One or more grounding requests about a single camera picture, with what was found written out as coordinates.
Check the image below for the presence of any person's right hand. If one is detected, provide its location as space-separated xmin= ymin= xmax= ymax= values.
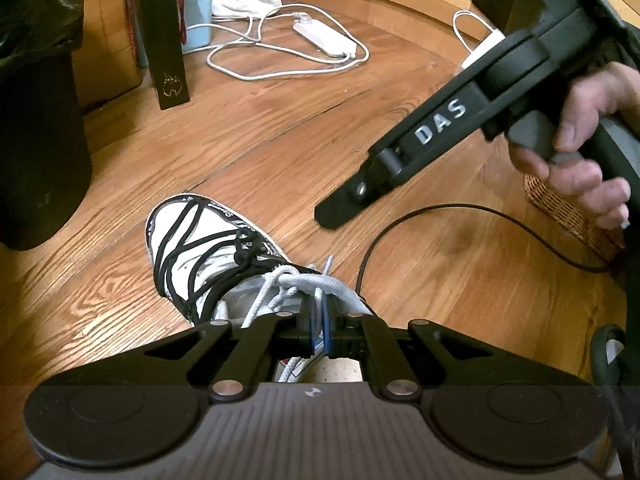
xmin=507 ymin=62 xmax=640 ymax=231

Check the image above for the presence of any wooden drawer cabinet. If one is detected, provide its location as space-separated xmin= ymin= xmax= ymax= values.
xmin=72 ymin=0 xmax=151 ymax=111

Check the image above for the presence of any thin black cable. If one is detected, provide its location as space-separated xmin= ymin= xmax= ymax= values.
xmin=357 ymin=204 xmax=621 ymax=306

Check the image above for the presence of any wicker basket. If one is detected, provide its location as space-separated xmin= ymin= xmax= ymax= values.
xmin=524 ymin=172 xmax=626 ymax=261

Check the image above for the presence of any light blue plastic bin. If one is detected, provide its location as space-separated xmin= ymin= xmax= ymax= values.
xmin=172 ymin=0 xmax=223 ymax=56

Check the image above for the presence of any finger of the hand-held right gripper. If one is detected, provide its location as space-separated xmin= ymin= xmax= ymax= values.
xmin=314 ymin=151 xmax=407 ymax=232

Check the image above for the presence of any white charger plug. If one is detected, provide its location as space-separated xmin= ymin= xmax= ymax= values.
xmin=452 ymin=10 xmax=506 ymax=71

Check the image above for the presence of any white sneaker shoe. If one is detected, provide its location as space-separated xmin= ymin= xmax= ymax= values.
xmin=145 ymin=195 xmax=376 ymax=386

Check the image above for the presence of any black trash bin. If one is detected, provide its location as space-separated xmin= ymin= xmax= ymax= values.
xmin=0 ymin=40 xmax=93 ymax=252

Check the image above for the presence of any thick black cable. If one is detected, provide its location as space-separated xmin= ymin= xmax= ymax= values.
xmin=590 ymin=324 xmax=640 ymax=480

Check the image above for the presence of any white power adapter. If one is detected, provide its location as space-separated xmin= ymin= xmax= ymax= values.
xmin=292 ymin=17 xmax=358 ymax=58

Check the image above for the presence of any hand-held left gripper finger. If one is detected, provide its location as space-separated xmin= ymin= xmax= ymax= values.
xmin=142 ymin=310 xmax=321 ymax=404
xmin=322 ymin=311 xmax=481 ymax=402

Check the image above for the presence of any white shoelace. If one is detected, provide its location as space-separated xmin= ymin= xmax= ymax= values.
xmin=240 ymin=255 xmax=371 ymax=386

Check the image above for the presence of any black paper gift bag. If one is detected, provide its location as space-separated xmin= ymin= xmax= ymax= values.
xmin=125 ymin=0 xmax=191 ymax=111

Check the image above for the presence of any black shoelace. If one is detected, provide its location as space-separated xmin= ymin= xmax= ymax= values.
xmin=152 ymin=197 xmax=321 ymax=323

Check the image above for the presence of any black trash bag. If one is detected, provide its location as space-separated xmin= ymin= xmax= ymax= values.
xmin=0 ymin=0 xmax=83 ymax=68

